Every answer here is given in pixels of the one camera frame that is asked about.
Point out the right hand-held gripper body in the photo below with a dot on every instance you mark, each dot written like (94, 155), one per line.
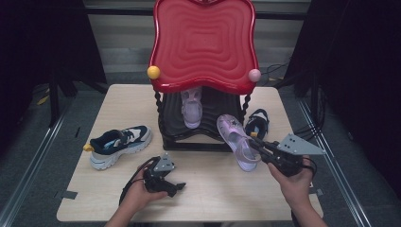
(287, 157)

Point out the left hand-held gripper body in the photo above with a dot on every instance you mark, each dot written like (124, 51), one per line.
(159, 176)

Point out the navy and white sneaker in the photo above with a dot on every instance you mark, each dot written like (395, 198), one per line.
(126, 142)
(257, 124)

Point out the lilac sneaker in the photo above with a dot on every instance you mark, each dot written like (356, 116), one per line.
(235, 138)
(191, 110)

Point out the red and black shoe rack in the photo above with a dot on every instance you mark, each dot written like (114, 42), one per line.
(205, 47)

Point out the person's left hand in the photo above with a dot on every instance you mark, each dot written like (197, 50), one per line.
(138, 195)

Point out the person's right hand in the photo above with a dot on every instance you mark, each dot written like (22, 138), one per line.
(296, 189)

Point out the grey tape piece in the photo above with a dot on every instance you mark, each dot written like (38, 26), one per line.
(69, 195)
(317, 192)

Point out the dark curtain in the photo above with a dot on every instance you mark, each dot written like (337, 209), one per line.
(362, 63)
(38, 38)

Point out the dark metal stand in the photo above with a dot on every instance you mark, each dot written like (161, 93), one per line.
(53, 104)

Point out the yellow tape piece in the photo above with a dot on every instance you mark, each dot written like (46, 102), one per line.
(43, 100)

